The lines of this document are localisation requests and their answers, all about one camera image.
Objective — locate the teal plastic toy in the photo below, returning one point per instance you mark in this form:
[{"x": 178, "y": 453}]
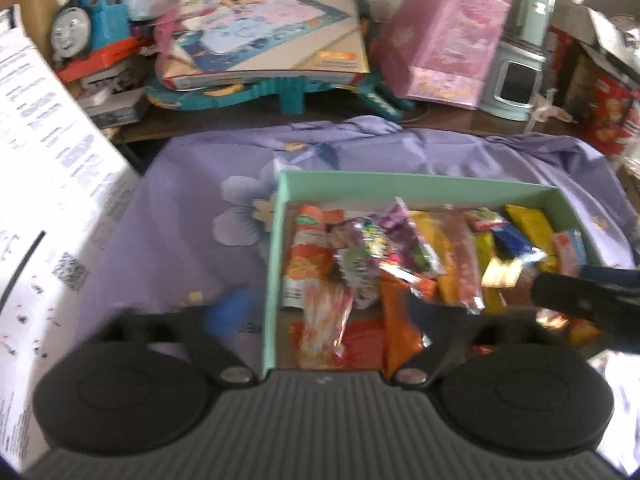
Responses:
[{"x": 290, "y": 92}]

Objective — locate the red snack packet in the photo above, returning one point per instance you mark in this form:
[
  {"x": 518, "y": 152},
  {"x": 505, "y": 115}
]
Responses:
[{"x": 362, "y": 347}]

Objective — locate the beige cloth toy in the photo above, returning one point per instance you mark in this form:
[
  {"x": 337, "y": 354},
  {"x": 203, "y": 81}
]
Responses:
[{"x": 547, "y": 107}]

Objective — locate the red cookie box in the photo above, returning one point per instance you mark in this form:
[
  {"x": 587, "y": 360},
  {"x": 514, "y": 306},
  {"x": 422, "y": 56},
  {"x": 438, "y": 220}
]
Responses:
[{"x": 610, "y": 105}]

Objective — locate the teal cardboard box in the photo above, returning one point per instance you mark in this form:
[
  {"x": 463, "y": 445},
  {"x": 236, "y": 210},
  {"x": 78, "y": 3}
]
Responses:
[{"x": 272, "y": 260}]

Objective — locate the gold wrapper snack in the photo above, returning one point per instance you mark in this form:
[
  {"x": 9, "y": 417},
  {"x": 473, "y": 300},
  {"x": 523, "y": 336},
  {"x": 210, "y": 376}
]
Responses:
[{"x": 502, "y": 272}]

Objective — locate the grey toy base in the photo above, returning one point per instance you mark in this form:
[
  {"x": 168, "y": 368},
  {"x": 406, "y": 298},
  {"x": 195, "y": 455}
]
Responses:
[{"x": 115, "y": 105}]

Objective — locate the silver purple candy packet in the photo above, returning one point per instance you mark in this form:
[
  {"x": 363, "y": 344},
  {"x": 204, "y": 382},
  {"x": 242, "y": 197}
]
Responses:
[{"x": 360, "y": 260}]

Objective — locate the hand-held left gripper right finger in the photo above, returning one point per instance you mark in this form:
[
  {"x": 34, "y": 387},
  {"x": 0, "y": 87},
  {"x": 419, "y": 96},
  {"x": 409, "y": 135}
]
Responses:
[{"x": 435, "y": 320}]

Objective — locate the white printed paper sheet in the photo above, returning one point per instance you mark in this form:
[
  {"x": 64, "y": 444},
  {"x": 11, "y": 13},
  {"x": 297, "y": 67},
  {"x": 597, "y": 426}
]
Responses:
[{"x": 50, "y": 170}]

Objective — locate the yellow striped snack packet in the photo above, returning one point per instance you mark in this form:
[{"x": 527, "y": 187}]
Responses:
[
  {"x": 487, "y": 280},
  {"x": 527, "y": 220}
]

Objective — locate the blue toy train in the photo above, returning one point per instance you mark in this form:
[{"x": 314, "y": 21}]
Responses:
[{"x": 85, "y": 25}]

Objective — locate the orange yellow snack packet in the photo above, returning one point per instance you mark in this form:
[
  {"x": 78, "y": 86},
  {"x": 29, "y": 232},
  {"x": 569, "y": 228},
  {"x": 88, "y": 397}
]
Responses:
[{"x": 307, "y": 255}]

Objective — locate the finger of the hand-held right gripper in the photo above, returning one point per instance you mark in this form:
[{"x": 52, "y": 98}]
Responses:
[
  {"x": 575, "y": 295},
  {"x": 612, "y": 273}
]

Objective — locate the drawing mat toy box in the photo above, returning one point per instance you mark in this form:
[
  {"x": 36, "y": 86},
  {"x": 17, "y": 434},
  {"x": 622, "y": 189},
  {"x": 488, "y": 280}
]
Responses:
[{"x": 265, "y": 25}]

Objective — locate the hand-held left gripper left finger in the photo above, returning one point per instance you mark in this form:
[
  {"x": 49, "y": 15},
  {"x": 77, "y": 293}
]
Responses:
[{"x": 227, "y": 310}]

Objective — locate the pink snack packet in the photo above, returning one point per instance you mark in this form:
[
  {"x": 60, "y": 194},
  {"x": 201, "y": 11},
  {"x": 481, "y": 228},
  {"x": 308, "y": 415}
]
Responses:
[{"x": 567, "y": 250}]

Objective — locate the purple floral blanket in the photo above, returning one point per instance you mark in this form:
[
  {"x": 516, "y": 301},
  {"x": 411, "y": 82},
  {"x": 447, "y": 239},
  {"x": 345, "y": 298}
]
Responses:
[{"x": 200, "y": 170}]

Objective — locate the small pink green candy packet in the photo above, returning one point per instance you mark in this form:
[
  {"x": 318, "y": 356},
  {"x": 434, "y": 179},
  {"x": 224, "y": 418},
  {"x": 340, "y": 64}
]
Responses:
[{"x": 482, "y": 217}]

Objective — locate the mint green toy appliance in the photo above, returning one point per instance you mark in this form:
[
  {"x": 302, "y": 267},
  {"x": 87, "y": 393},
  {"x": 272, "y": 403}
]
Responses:
[{"x": 520, "y": 65}]

